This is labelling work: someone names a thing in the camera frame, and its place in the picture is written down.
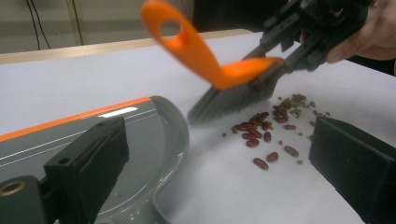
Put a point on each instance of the black curtain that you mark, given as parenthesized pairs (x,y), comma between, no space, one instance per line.
(233,14)

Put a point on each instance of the orange brush with grey bristles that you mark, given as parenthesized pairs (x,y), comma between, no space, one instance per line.
(199,56)

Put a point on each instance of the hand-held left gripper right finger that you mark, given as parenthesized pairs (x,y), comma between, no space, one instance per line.
(358,168)

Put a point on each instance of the light wooden table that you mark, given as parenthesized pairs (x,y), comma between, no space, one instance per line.
(93,48)

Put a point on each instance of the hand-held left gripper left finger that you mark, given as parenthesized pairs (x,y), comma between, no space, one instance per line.
(93,168)

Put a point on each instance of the white table board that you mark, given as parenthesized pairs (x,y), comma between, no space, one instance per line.
(77,81)

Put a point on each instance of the red and green beans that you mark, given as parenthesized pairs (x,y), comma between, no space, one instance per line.
(258,126)

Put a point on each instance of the grey dustpan with orange edge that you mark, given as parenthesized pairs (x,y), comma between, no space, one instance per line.
(155,133)

